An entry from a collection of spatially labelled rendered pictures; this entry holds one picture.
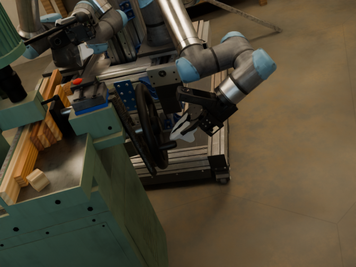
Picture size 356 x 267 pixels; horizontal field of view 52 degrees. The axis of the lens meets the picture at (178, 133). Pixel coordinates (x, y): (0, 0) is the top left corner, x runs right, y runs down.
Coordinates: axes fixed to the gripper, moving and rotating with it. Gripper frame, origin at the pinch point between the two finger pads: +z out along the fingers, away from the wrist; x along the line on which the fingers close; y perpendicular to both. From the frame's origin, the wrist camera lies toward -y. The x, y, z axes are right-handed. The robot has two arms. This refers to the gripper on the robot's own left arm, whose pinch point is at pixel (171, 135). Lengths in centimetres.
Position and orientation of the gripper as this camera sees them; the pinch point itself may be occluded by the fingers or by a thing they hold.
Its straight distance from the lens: 108.8
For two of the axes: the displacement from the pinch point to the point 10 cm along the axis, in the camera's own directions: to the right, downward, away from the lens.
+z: -7.0, 6.2, 3.6
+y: 7.1, 5.2, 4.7
